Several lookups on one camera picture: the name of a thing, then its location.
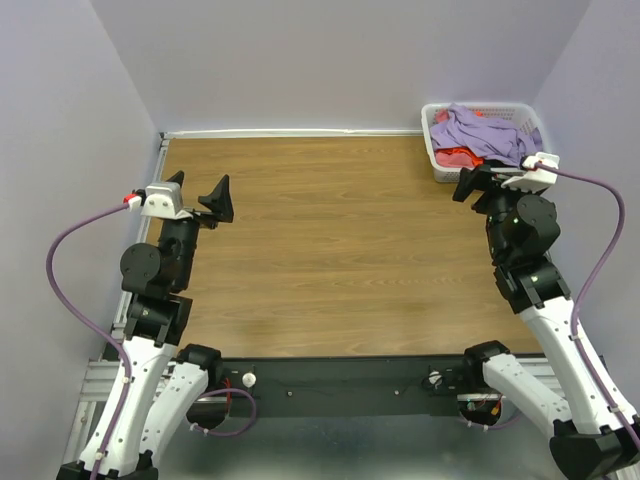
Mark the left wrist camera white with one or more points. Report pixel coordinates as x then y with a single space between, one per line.
163 200

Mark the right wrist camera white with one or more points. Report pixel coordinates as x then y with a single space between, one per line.
539 172

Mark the purple t shirt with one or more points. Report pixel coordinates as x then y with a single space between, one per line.
498 141

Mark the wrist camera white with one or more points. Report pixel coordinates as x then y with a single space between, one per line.
163 200
539 172

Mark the aluminium frame rail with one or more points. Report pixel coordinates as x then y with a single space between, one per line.
100 376

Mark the orange t shirt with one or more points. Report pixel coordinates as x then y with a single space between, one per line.
457 157

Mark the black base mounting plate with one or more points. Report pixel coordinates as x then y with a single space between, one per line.
332 387

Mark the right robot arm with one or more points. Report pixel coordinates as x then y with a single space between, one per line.
592 430

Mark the white plastic laundry basket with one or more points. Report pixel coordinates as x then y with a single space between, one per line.
522 115

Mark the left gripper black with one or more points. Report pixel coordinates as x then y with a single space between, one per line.
219 201

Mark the pink t shirt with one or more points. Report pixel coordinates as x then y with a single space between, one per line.
443 144

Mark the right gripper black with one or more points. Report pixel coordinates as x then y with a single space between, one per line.
481 179

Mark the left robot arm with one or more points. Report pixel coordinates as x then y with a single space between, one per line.
156 383

